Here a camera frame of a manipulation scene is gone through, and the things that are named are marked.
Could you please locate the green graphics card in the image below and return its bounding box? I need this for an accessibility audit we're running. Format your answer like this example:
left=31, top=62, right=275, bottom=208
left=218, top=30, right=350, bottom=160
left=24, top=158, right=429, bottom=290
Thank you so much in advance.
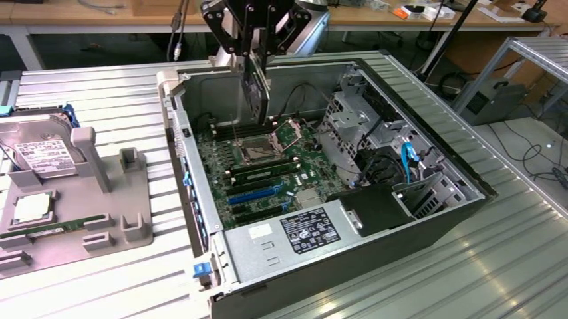
left=242, top=46, right=273, bottom=126

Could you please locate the wooden desk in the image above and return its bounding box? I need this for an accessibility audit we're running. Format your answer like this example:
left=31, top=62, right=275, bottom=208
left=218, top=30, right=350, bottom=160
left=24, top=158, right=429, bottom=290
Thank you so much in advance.
left=0, top=0, right=563, bottom=70

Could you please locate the orange and black box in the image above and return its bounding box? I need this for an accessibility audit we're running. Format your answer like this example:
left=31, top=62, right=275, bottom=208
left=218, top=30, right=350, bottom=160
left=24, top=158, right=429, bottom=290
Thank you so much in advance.
left=393, top=5, right=426, bottom=21

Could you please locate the silver metal disk bay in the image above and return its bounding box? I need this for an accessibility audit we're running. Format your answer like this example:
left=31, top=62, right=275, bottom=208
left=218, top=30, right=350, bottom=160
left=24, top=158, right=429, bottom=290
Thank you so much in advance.
left=319, top=90, right=402, bottom=169

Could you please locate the thin metal locking lever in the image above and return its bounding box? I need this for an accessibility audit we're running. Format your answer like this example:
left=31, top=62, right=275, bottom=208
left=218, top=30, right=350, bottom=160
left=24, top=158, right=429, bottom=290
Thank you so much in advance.
left=229, top=112, right=245, bottom=149

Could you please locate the open metal socket cover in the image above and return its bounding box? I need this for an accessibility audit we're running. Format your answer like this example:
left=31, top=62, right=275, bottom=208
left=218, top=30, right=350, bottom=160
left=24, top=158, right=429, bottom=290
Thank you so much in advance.
left=267, top=118, right=307, bottom=151

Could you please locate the small white box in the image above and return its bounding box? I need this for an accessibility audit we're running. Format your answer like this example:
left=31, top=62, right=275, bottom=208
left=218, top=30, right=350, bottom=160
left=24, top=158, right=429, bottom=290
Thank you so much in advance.
left=421, top=5, right=456, bottom=20

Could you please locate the black tripod pole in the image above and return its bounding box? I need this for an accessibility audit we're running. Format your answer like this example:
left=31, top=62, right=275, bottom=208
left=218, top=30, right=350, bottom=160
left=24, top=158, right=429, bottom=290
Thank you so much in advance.
left=418, top=0, right=480, bottom=76

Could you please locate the CPU socket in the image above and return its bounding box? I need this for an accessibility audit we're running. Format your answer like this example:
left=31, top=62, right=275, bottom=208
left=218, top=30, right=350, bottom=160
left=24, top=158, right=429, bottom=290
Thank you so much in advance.
left=237, top=137, right=279, bottom=166

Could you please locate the green motherboard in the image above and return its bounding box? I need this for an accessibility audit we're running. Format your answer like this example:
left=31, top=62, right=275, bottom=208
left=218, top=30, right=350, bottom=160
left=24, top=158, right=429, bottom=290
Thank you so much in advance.
left=194, top=111, right=355, bottom=231

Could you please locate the blue disk caddy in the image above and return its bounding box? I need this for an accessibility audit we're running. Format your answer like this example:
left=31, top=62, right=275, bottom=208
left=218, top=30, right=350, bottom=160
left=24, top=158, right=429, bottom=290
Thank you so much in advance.
left=56, top=102, right=80, bottom=130

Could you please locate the installed black RAM stick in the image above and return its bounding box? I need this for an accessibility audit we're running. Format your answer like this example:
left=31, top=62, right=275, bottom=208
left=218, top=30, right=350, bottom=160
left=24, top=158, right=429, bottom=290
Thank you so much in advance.
left=230, top=165, right=299, bottom=186

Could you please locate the white paper booklet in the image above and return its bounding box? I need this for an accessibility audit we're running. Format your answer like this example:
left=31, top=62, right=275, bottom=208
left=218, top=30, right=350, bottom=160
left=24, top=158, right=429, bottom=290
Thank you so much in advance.
left=477, top=5, right=527, bottom=24

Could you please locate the blue card retainer bar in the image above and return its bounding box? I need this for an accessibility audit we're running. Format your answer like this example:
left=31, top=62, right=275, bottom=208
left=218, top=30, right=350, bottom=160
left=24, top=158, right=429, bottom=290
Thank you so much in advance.
left=179, top=171, right=208, bottom=249

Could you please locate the long black expansion slot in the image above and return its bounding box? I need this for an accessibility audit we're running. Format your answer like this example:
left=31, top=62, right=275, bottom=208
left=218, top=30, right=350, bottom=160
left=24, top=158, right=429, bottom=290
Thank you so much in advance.
left=231, top=203, right=285, bottom=219
left=237, top=212, right=289, bottom=227
left=223, top=179, right=286, bottom=197

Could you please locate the silver chipset heatsink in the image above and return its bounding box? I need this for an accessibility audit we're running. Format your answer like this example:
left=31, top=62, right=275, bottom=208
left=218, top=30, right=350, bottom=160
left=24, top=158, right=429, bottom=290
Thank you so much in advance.
left=294, top=189, right=323, bottom=205

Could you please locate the grey box on floor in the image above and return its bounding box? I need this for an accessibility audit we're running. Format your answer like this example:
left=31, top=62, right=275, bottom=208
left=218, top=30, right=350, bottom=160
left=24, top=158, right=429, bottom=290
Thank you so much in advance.
left=458, top=81, right=527, bottom=126

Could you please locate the blue expansion slot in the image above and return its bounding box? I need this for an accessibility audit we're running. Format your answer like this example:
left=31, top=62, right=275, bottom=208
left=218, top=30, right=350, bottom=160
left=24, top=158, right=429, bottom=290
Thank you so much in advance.
left=227, top=187, right=287, bottom=206

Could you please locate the black desk device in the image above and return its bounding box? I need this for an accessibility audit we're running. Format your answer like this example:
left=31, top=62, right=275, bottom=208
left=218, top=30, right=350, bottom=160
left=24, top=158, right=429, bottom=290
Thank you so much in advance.
left=521, top=0, right=549, bottom=23

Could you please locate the silver hard disk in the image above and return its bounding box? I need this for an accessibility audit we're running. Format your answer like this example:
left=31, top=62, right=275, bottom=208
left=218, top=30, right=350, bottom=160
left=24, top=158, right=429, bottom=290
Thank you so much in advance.
left=0, top=112, right=86, bottom=181

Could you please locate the grey parts rack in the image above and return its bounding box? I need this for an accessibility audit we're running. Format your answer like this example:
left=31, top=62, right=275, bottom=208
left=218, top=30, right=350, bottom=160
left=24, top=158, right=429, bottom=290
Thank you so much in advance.
left=0, top=126, right=155, bottom=270

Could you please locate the silver power supply unit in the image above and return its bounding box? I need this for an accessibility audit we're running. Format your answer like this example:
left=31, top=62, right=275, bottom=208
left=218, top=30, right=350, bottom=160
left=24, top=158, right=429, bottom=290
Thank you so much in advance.
left=223, top=199, right=366, bottom=285

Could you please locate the silver CPU chip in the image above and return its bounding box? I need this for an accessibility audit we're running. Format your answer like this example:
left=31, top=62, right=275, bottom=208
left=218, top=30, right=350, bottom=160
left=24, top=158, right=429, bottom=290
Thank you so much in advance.
left=11, top=195, right=52, bottom=223

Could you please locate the loose green RAM stick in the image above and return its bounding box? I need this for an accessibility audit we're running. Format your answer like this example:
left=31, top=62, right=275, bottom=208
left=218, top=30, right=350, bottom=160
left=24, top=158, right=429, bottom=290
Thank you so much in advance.
left=0, top=214, right=108, bottom=240

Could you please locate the blue case latch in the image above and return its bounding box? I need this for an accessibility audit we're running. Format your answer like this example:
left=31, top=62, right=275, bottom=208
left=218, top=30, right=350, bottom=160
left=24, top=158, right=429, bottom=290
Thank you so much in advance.
left=190, top=261, right=212, bottom=278

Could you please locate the open black PC case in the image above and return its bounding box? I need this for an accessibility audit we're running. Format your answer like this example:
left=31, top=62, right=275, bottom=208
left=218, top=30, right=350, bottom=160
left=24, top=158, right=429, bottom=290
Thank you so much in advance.
left=155, top=49, right=498, bottom=319

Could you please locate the black robot cable hose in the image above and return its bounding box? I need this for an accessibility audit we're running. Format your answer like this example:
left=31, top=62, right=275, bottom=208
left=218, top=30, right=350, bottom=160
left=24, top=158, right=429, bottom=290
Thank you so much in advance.
left=167, top=0, right=188, bottom=62

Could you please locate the black looped wire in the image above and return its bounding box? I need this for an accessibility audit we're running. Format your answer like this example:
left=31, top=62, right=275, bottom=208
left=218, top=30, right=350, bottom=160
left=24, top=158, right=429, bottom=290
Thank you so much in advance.
left=283, top=82, right=333, bottom=121

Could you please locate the grey desk cable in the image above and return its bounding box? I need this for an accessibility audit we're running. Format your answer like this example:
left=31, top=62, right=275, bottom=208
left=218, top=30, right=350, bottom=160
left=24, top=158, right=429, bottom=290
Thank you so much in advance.
left=77, top=0, right=128, bottom=15

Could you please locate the black coiled floor cable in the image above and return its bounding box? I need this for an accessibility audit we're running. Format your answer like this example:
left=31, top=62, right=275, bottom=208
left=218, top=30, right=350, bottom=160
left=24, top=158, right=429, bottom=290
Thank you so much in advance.
left=438, top=71, right=472, bottom=98

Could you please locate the black power wire bundle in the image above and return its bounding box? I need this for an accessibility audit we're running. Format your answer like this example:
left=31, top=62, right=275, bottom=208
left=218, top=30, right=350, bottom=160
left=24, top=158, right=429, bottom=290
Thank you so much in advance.
left=354, top=149, right=412, bottom=187

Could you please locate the blue disk wire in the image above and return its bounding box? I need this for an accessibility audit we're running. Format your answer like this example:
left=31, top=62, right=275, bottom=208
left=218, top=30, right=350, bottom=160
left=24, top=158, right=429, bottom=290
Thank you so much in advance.
left=400, top=142, right=421, bottom=185

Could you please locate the grey aluminium profile post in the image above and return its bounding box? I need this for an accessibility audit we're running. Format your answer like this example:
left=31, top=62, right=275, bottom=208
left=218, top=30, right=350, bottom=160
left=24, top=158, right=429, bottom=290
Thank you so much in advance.
left=0, top=70, right=23, bottom=108

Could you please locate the aluminium frame stand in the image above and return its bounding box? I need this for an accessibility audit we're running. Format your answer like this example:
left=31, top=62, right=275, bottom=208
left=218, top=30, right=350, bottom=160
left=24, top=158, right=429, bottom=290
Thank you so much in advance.
left=450, top=35, right=568, bottom=116

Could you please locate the black cable tangle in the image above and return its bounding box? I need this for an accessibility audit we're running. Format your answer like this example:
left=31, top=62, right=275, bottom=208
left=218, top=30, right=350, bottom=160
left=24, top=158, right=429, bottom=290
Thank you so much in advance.
left=501, top=121, right=568, bottom=190

